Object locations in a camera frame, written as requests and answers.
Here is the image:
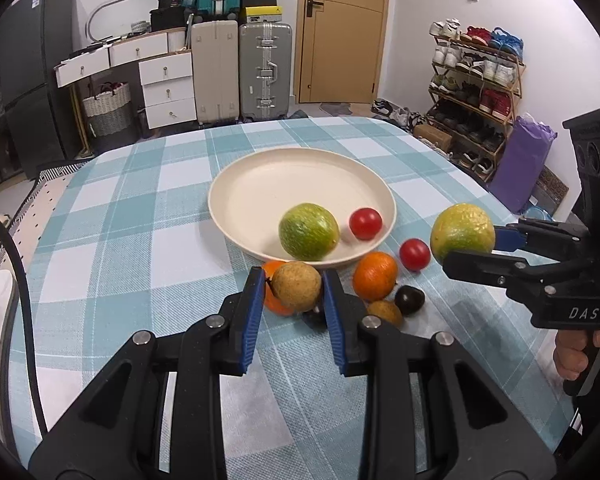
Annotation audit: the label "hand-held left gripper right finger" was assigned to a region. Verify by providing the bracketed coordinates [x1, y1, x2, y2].
[321, 269, 559, 480]

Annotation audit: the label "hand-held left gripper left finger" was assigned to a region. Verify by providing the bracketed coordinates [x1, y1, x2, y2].
[27, 266, 267, 480]

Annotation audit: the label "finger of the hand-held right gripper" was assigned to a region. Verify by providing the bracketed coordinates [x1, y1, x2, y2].
[492, 218, 589, 257]
[442, 250, 532, 287]

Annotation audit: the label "dark purple plum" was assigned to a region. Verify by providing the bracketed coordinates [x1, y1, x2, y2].
[394, 285, 426, 316]
[301, 305, 329, 331]

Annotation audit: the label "orange tangerine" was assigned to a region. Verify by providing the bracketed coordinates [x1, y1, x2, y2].
[352, 252, 399, 302]
[262, 260, 297, 317]

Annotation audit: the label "green orange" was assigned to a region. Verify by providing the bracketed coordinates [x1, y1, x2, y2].
[279, 203, 340, 262]
[429, 203, 496, 266]

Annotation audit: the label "brown longan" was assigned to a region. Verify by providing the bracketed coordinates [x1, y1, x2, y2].
[271, 261, 323, 313]
[366, 300, 404, 329]

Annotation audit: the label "red cherry tomato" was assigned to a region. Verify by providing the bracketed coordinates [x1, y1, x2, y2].
[349, 207, 384, 241]
[399, 238, 432, 272]

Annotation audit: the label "cream round plate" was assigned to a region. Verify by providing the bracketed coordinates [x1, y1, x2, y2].
[208, 146, 398, 269]

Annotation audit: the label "person's right hand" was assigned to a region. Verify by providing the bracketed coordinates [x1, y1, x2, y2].
[553, 330, 600, 381]

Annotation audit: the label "brown doormat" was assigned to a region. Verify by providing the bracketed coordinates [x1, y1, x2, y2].
[534, 165, 571, 209]

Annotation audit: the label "purple bag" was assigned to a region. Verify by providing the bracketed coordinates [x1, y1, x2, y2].
[489, 115, 559, 214]

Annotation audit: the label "brown cardboard box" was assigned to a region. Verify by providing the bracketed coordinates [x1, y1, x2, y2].
[412, 122, 454, 154]

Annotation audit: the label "teal checked tablecloth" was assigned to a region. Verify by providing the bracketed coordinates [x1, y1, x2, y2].
[5, 116, 577, 480]

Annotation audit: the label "loose floor shoes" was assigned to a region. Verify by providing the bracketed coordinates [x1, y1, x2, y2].
[371, 98, 427, 129]

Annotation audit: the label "wooden shoe rack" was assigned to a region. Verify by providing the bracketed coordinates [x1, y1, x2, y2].
[426, 35, 527, 184]

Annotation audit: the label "shoe rack with shoes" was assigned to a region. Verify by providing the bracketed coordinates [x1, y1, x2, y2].
[427, 18, 526, 176]

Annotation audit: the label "silver suitcase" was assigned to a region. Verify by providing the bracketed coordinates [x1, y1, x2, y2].
[238, 22, 294, 123]

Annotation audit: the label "woven laundry basket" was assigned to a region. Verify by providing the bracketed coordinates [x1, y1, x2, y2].
[82, 81, 132, 138]

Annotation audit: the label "beige suitcase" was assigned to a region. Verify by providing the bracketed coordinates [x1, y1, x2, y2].
[189, 19, 240, 124]

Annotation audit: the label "white drawer dresser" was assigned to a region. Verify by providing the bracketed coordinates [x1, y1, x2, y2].
[54, 26, 199, 132]

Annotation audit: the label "wooden door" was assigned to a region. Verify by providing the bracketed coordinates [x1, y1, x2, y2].
[297, 0, 392, 106]

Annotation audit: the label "yellow and black box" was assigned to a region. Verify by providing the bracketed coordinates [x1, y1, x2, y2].
[240, 5, 284, 25]

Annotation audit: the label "black bag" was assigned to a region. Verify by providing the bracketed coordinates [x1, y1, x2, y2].
[149, 7, 189, 32]

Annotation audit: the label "dark refrigerator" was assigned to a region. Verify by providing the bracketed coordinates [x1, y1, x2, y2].
[0, 0, 82, 183]

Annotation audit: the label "black cable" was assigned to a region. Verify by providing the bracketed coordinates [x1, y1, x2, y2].
[0, 204, 49, 435]

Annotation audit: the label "silver oval tube frame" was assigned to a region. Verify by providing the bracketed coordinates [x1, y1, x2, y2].
[87, 0, 162, 45]

